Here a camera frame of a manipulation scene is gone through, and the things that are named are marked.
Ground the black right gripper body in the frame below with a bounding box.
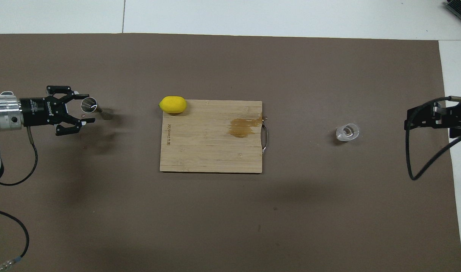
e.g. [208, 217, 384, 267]
[440, 101, 461, 138]

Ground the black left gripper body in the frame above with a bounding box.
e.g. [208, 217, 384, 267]
[20, 97, 70, 127]

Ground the steel double jigger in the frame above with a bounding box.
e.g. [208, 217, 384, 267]
[81, 97, 115, 121]

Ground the small clear glass cup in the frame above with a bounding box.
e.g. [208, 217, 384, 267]
[336, 123, 360, 142]

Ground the yellow lemon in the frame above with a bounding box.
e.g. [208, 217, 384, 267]
[159, 96, 187, 114]

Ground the brown table mat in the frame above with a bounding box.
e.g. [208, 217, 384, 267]
[0, 33, 461, 272]

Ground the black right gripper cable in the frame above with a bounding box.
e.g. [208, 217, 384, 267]
[405, 96, 461, 181]

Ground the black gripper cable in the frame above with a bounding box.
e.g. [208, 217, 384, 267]
[405, 96, 461, 181]
[0, 127, 39, 186]

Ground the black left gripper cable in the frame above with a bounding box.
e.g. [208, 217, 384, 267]
[0, 127, 39, 186]

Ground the black cable with silver connector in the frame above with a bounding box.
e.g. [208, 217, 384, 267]
[0, 207, 30, 272]

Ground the wooden cutting board, metal handle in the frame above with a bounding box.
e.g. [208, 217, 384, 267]
[160, 100, 269, 174]

